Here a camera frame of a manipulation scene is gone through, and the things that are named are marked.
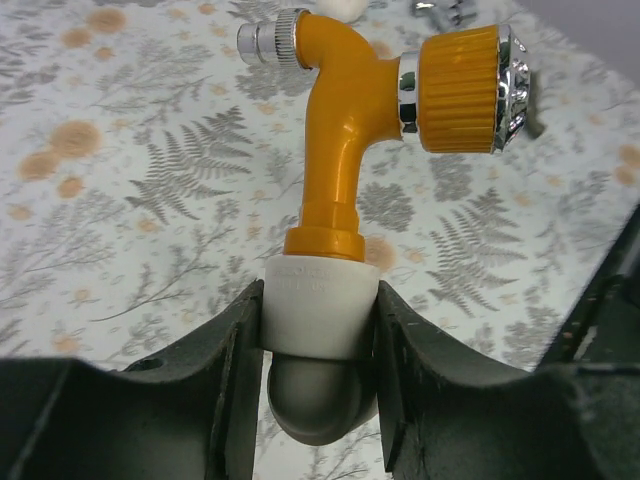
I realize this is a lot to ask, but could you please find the white pipe elbow fitting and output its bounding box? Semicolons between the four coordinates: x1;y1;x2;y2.
260;255;380;446

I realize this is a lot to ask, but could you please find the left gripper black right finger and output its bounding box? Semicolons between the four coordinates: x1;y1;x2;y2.
374;283;639;479

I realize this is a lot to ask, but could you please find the chrome faucet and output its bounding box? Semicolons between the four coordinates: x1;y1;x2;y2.
410;0;478;33

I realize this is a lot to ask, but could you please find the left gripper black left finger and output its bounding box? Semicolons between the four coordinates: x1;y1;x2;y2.
1;281;263;479

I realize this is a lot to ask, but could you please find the second white pipe elbow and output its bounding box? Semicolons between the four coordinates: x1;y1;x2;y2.
315;0;370;23

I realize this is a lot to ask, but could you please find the floral patterned table mat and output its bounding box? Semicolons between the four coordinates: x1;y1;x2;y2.
0;0;640;480

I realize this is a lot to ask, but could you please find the orange faucet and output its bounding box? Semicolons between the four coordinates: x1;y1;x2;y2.
237;9;531;261

